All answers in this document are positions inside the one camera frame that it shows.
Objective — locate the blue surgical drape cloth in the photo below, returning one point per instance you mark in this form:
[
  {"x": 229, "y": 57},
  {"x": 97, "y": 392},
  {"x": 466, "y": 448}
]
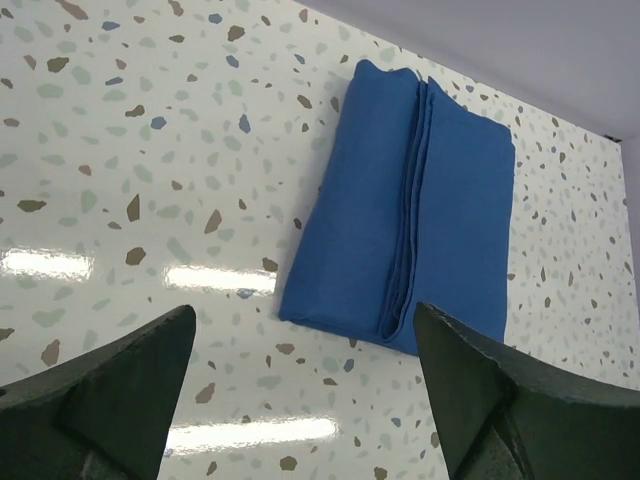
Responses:
[{"x": 414, "y": 207}]

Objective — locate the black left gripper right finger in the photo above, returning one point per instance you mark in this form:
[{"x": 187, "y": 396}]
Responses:
[{"x": 502, "y": 414}]

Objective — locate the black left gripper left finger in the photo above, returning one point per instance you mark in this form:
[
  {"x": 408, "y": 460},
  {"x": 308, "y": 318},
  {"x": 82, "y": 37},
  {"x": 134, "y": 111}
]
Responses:
[{"x": 103, "y": 415}]

